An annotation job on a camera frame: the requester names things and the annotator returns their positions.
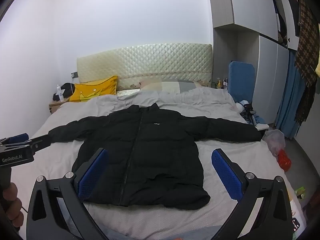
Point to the red orange bag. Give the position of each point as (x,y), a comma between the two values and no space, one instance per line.
(284,161)

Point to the blue curtain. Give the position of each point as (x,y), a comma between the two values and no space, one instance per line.
(293,91)

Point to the yellow crown pillow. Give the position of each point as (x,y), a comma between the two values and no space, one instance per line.
(86,91)

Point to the black clothing on nightstand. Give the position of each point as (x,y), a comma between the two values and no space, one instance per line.
(67,90)

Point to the grey white wardrobe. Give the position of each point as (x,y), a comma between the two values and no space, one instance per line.
(259,32)

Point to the light blue plush toy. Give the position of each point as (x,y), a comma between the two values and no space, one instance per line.
(241,105)

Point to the white side table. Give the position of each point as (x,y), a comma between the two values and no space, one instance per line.
(262,127)

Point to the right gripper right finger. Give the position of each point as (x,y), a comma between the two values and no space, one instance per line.
(274,218)

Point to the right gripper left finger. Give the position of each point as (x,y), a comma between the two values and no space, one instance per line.
(45,219)

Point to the black device on side table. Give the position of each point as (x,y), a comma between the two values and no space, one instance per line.
(249,114)

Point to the grey patchwork pillow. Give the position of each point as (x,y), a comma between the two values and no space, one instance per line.
(170,86)

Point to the white spray bottle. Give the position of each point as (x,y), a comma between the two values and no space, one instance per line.
(60,93)

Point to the small bottles on shelf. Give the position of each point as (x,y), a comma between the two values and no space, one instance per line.
(220,83)

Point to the cream quilted headboard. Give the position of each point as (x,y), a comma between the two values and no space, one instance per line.
(183,61)

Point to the black puffer jacket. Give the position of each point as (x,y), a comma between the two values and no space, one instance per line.
(153,158)

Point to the translucent plastic bag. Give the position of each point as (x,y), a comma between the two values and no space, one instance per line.
(275,140)

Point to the wall power socket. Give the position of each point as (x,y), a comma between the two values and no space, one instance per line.
(74,75)

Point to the blue padded chair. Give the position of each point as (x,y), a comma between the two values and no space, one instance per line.
(241,81)

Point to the brown houndstooth hanging coat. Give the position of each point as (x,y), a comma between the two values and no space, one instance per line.
(307,59)

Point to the person's left hand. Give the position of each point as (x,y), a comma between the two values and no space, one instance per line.
(13,212)

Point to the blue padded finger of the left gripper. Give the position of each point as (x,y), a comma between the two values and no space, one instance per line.
(18,138)

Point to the wooden nightstand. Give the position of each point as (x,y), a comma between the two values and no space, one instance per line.
(55,105)

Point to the yellow fleece hanging garment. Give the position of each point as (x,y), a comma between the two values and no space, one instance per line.
(317,70)

